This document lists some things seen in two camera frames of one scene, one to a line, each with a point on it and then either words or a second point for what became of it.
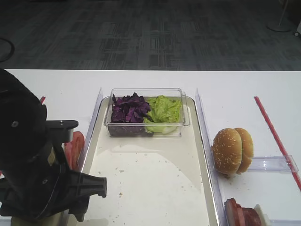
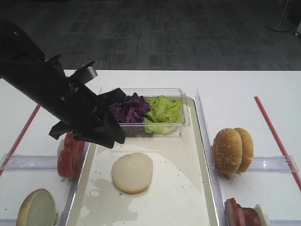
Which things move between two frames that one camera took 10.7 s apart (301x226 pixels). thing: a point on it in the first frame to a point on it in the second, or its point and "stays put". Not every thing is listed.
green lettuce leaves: x=163 y=115 stays put
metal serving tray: x=152 y=181 stays put
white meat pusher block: x=265 y=221 stays put
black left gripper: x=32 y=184 to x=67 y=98
